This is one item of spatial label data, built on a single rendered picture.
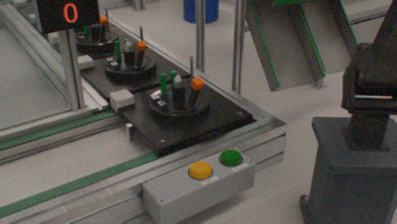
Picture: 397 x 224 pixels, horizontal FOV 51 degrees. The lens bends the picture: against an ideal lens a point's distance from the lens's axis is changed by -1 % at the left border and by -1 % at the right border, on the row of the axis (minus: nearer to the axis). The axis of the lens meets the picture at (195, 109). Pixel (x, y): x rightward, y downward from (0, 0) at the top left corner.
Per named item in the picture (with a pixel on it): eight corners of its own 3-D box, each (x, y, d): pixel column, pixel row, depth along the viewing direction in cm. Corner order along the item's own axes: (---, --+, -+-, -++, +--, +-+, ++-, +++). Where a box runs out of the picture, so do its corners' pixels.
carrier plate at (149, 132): (252, 122, 95) (253, 114, 94) (159, 157, 84) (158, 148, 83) (194, 83, 113) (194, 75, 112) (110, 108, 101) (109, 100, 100)
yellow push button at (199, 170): (215, 177, 78) (215, 169, 77) (197, 185, 76) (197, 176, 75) (203, 166, 81) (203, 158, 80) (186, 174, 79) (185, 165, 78)
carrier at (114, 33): (148, 52, 131) (146, 13, 125) (74, 70, 120) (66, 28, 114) (116, 30, 149) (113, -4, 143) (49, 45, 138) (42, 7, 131)
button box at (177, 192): (254, 186, 84) (256, 161, 80) (161, 230, 74) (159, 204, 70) (232, 169, 89) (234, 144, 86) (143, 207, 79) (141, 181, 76)
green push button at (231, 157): (244, 164, 81) (245, 156, 80) (228, 171, 79) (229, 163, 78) (232, 154, 84) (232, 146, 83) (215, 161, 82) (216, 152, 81)
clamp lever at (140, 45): (143, 66, 110) (147, 45, 105) (136, 69, 109) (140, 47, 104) (137, 58, 112) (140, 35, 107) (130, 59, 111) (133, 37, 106)
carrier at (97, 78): (191, 81, 114) (191, 36, 107) (108, 105, 102) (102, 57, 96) (149, 52, 131) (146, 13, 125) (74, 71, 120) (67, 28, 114)
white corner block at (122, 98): (135, 110, 100) (135, 95, 98) (118, 115, 98) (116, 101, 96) (127, 102, 103) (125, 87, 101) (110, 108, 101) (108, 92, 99)
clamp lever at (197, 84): (197, 107, 92) (205, 82, 86) (189, 109, 91) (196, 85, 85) (188, 96, 94) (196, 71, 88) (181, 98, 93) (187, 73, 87)
